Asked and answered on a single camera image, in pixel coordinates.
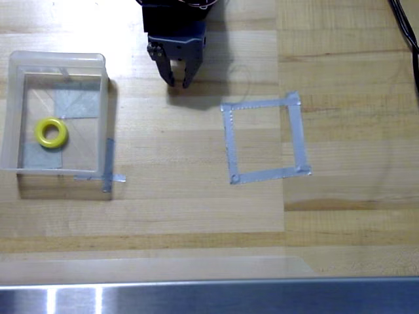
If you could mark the grey tape patch small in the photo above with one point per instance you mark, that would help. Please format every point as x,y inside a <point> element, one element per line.
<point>42,158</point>

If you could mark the metal table edge rail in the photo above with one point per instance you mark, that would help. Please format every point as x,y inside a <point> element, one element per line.
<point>229,297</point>

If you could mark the blue-grey gripper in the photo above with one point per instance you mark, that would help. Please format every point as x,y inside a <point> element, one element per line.
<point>178,49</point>

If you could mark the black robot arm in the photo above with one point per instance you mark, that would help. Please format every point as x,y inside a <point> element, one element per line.
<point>173,14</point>

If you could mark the grey tape patch large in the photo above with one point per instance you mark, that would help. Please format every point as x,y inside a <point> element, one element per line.
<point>77,101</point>

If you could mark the clear plastic container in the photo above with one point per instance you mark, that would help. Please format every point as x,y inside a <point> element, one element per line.
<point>13,108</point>

